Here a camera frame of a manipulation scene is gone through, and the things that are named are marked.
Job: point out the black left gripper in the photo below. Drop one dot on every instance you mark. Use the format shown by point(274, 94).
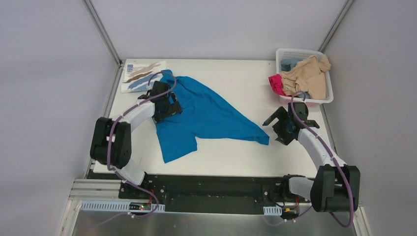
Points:
point(170, 106)

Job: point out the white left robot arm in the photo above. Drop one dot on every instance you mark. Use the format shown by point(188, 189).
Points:
point(111, 142)

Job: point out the aluminium frame post left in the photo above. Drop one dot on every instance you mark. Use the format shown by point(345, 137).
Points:
point(102, 31)

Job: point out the grey-blue t-shirt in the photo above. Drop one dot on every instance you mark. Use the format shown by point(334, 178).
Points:
point(289, 64)

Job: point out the white plastic laundry basket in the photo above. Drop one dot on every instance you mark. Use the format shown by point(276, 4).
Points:
point(285, 53)

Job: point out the pink t-shirt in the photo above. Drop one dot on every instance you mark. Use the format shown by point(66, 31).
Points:
point(276, 84)

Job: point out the aluminium frame post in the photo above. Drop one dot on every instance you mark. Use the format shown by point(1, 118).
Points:
point(336, 24)
point(102, 31)

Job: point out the aluminium front rail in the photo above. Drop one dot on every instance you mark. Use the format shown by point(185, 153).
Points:
point(95, 189)

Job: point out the beige t-shirt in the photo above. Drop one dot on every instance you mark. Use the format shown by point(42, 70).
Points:
point(308, 76)

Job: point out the white slotted cable duct right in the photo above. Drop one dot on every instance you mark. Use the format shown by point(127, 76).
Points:
point(272, 211)

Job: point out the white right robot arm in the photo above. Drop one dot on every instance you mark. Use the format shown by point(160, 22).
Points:
point(335, 187)

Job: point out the blue polo shirt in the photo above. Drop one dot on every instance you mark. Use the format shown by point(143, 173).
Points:
point(205, 115)

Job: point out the aluminium frame post right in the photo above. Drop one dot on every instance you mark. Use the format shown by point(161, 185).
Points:
point(336, 24)

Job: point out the white slotted cable duct left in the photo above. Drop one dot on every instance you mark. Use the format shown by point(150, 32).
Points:
point(121, 206)

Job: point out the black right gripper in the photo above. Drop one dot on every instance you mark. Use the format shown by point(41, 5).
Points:
point(282, 126)

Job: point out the folded white printed t-shirt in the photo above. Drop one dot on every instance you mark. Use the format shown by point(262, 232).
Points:
point(138, 77)

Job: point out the white slotted cable duct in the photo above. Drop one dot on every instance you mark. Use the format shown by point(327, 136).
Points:
point(272, 211)
point(121, 206)

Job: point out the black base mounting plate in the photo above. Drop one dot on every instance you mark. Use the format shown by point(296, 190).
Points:
point(210, 194)

